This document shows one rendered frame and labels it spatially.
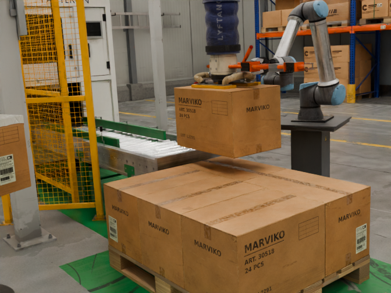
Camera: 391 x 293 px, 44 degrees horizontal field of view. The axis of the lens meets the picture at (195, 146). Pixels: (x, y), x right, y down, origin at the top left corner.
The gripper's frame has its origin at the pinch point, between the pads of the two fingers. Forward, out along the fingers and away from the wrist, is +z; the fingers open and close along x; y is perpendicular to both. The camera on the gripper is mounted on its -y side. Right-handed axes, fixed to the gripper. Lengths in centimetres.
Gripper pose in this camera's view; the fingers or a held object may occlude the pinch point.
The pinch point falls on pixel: (253, 66)
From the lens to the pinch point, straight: 297.5
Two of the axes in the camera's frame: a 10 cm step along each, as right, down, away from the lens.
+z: -7.9, 1.6, -6.0
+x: -0.5, -9.8, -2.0
